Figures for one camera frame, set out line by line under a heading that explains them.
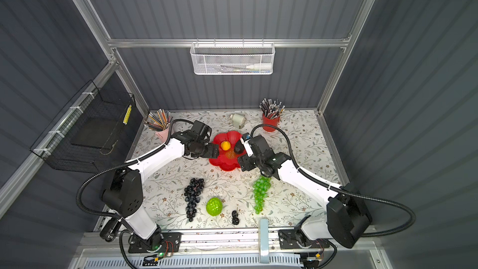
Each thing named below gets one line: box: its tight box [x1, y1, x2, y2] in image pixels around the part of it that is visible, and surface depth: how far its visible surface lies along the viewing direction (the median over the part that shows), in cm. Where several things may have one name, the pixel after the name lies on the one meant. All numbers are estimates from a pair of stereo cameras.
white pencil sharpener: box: [229, 113, 246, 130], surface depth 111 cm
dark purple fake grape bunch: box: [183, 178, 205, 223], surface depth 84 cm
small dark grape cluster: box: [231, 209, 240, 226], surface depth 80 cm
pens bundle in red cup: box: [258, 97, 286, 120], surface depth 103 cm
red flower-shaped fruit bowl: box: [208, 130, 246, 172], surface depth 102 cm
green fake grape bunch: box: [252, 175, 272, 215], surface depth 85 cm
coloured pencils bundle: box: [143, 108, 174, 131], surface depth 102 cm
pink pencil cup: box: [154, 127, 169, 144], surface depth 99 cm
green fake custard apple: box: [206, 197, 224, 217], surface depth 79 cm
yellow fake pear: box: [220, 140, 231, 151], surface depth 101 cm
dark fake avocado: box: [234, 139, 245, 155], surface depth 98 cm
